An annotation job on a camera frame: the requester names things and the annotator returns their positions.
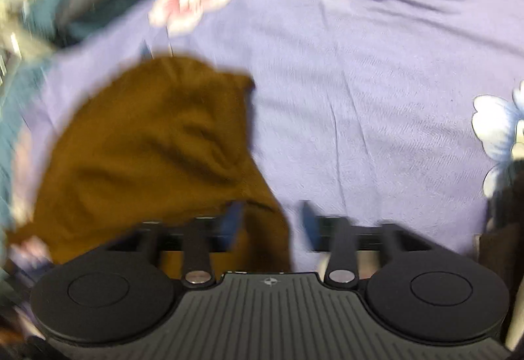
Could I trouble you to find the black and white garment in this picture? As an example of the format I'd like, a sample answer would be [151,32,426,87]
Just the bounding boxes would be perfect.
[479,160,523,290]

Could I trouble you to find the purple floral bed sheet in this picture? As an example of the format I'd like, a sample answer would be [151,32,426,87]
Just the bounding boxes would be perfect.
[2,0,523,271]

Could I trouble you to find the brown knit sweater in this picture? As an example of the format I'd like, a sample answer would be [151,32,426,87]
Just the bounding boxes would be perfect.
[7,56,291,274]

